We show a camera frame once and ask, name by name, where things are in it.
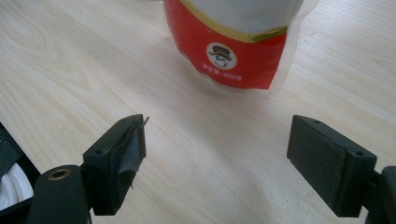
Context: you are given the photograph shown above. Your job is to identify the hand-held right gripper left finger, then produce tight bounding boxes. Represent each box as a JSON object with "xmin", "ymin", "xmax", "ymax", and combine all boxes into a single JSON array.
[{"xmin": 81, "ymin": 113, "xmax": 150, "ymax": 217}]

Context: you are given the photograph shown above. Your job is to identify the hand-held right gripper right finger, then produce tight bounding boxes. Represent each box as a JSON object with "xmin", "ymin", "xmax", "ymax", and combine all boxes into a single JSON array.
[{"xmin": 286, "ymin": 114, "xmax": 378, "ymax": 217}]

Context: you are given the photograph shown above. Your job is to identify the red and white sugar bag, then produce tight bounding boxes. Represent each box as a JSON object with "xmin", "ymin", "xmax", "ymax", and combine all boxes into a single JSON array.
[{"xmin": 162, "ymin": 0, "xmax": 320, "ymax": 94}]

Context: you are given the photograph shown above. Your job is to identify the white cloth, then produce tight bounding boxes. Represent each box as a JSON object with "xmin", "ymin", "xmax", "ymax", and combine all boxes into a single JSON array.
[{"xmin": 0, "ymin": 162, "xmax": 35, "ymax": 212}]

